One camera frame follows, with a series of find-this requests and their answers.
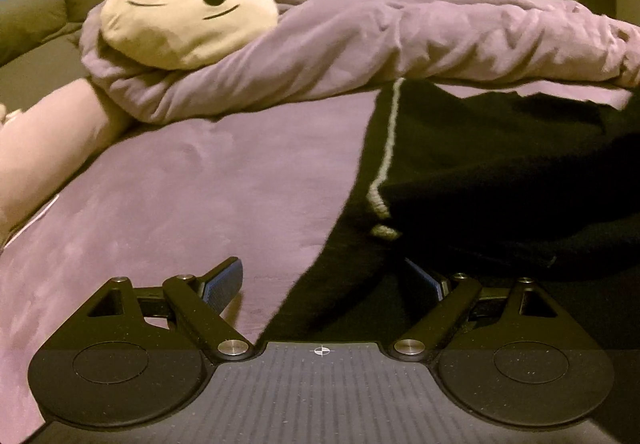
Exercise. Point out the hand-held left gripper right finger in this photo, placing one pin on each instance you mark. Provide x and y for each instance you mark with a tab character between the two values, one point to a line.
424	280

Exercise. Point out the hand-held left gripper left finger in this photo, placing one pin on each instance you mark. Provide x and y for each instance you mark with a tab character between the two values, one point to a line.
222	283

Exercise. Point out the black garment with white stripe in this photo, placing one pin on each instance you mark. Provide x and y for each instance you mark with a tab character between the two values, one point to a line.
475	164

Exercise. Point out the purple bed sheet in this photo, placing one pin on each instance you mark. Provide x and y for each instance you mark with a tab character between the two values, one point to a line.
200	194

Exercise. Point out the bunched purple comforter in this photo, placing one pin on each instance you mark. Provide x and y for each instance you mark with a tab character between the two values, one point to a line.
400	34

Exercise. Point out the cream round face plush pillow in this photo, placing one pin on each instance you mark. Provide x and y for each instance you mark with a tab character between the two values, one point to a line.
185	19

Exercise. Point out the grey upholstered headboard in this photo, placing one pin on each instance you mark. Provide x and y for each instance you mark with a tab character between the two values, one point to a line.
35	14

